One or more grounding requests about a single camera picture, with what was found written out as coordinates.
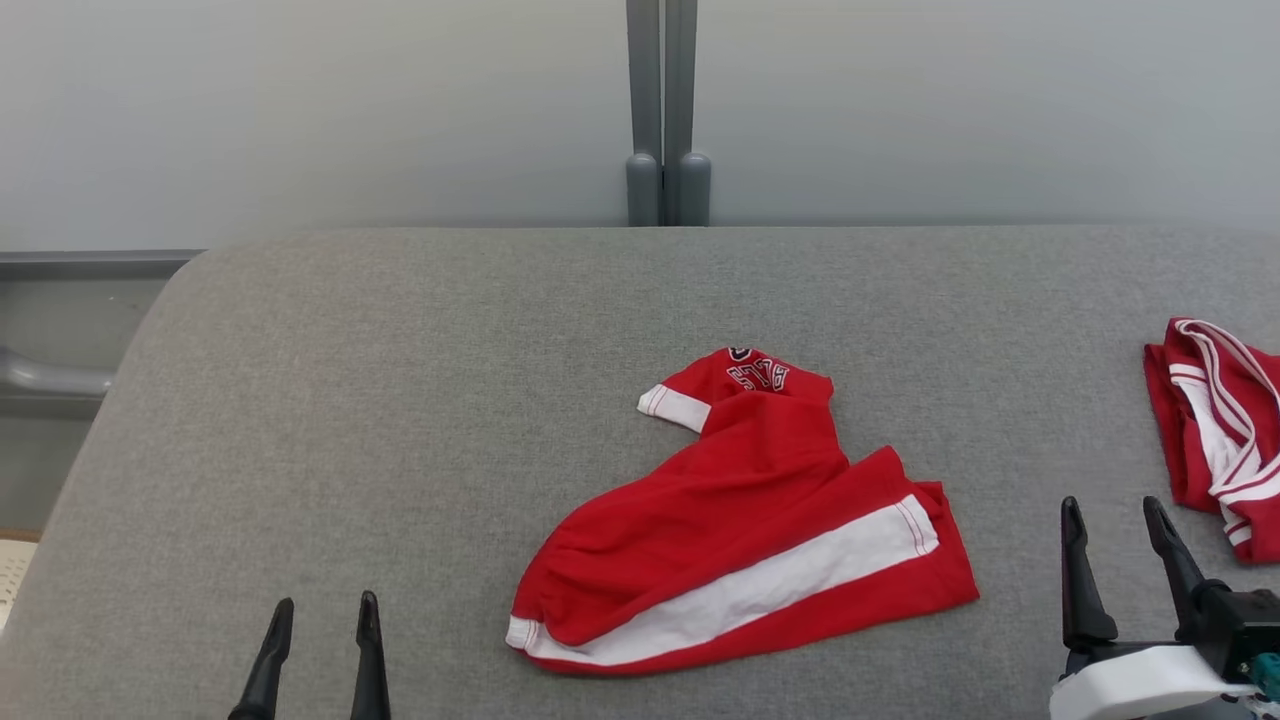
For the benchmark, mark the red jersey with number 23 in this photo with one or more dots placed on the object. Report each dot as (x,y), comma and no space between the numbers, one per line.
(740,520)

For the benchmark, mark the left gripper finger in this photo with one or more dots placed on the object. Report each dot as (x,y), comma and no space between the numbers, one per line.
(265,670)
(370,670)

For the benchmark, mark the grey partition base rail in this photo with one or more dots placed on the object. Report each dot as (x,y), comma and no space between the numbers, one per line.
(90,265)

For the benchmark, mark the white perforated basket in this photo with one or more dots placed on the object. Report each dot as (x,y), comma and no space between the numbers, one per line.
(15,585)

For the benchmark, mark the grey metal tube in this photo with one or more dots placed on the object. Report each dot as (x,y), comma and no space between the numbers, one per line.
(50,378)

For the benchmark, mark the red white-sleeved t-shirt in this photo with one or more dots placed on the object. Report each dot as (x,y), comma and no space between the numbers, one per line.
(1235,440)

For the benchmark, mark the teal right camera connector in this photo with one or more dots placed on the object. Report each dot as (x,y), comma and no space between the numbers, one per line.
(1268,675)

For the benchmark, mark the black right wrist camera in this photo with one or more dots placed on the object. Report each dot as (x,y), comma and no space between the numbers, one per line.
(1245,625)

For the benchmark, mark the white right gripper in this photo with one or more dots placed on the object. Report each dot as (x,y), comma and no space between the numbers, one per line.
(1140,685)

